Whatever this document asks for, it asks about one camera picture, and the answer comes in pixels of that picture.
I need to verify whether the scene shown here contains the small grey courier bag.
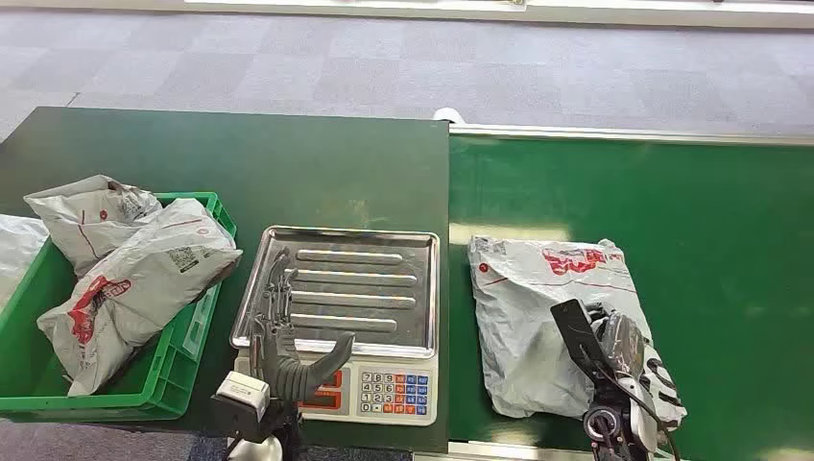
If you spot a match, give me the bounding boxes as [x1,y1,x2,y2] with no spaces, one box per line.
[24,175,164,279]

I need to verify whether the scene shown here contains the stainless steel scale tray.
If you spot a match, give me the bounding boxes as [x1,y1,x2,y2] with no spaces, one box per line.
[229,226,442,361]

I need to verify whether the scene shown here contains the white electronic scale body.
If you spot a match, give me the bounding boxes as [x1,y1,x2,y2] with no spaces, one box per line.
[233,346,440,427]

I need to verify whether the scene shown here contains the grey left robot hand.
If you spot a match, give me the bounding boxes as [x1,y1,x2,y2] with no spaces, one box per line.
[250,246,356,403]

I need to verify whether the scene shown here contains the green conveyor belt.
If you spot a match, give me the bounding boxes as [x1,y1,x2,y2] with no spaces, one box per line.
[447,134,814,461]

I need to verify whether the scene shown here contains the silver conveyor side rail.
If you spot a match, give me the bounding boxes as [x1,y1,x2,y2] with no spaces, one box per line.
[447,124,814,148]
[413,440,676,461]

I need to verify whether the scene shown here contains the large grey courier bag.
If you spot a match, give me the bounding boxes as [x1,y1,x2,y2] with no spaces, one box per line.
[36,198,244,398]

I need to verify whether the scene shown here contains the green plastic crate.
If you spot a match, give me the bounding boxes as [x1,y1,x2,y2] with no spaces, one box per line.
[0,191,238,423]

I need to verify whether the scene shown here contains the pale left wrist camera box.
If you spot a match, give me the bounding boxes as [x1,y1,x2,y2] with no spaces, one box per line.
[214,371,273,423]

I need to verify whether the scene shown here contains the white wall ledge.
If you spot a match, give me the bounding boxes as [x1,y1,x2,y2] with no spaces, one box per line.
[184,0,814,31]

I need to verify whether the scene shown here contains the white plastic bag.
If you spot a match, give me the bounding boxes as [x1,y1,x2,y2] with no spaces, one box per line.
[0,214,51,313]

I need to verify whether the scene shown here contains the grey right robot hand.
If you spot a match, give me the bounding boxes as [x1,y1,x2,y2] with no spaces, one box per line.
[549,299,686,434]

